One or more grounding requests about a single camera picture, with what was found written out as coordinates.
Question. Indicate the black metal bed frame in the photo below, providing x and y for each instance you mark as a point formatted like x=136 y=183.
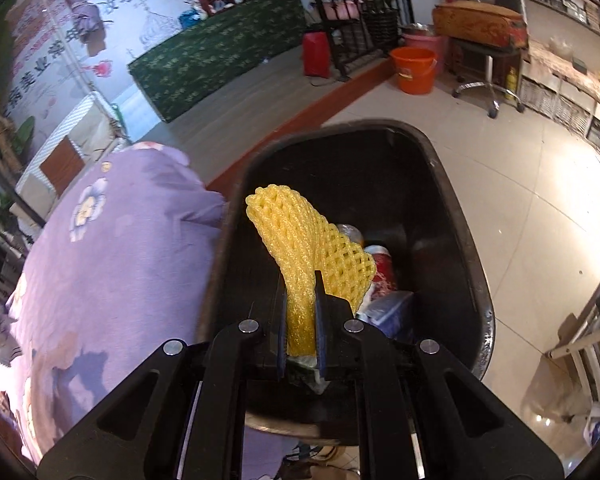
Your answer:
x=15 y=200

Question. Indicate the tall banana leaf plant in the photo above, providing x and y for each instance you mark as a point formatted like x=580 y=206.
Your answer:
x=25 y=130

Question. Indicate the blue bag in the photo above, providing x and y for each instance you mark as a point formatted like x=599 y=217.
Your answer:
x=191 y=18

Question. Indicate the purple white plastic wrapper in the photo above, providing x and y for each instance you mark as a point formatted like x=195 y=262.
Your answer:
x=387 y=312

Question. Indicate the orange plastic bucket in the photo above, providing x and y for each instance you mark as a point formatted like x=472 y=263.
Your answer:
x=414 y=70

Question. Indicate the orange cushion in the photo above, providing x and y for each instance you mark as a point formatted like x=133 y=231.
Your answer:
x=62 y=162

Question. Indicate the black metal rack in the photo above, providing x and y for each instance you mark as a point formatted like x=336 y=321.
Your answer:
x=347 y=45

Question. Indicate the black plastic bin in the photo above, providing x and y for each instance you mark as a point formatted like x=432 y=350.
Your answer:
x=380 y=175

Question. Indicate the chrome swivel stool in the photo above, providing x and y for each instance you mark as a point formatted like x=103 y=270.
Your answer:
x=485 y=55

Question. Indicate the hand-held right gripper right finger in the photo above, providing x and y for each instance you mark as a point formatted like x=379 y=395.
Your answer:
x=321 y=332

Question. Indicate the yellow bottle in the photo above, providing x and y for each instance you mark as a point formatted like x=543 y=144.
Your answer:
x=510 y=85

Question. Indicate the purple floral bedsheet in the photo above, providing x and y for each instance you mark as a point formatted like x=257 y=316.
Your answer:
x=130 y=260

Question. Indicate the hanging purple cloth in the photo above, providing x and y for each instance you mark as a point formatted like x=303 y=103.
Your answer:
x=87 y=20

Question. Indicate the pink plastic basin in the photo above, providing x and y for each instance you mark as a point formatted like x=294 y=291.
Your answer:
x=430 y=42

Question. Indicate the red bag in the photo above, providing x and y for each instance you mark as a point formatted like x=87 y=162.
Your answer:
x=316 y=54

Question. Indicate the orange juice bottle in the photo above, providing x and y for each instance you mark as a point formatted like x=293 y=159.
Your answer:
x=352 y=235

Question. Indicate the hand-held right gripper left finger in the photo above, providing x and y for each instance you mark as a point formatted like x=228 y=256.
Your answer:
x=281 y=347

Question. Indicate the white wicker drawer unit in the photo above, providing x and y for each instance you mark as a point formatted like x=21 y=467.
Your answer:
x=560 y=105

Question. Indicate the yellow foam fruit net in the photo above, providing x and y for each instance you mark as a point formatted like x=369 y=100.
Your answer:
x=300 y=260

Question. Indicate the steel basin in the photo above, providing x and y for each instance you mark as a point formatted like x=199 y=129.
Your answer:
x=419 y=27

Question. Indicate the patterned wooden box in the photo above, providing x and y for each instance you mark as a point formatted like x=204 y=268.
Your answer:
x=480 y=25

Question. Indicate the white plastic bag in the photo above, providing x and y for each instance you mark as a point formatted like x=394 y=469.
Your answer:
x=596 y=425

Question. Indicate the white framed furniture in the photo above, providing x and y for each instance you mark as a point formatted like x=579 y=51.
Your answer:
x=590 y=332

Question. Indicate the red cylindrical snack can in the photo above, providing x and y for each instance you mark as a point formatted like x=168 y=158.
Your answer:
x=385 y=270

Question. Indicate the white swing sofa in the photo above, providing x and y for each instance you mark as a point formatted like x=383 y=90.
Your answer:
x=80 y=120

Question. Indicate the large printed wall banner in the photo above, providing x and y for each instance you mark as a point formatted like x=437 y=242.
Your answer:
x=45 y=35

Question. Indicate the green patterned counter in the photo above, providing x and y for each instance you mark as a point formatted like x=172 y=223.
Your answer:
x=225 y=50

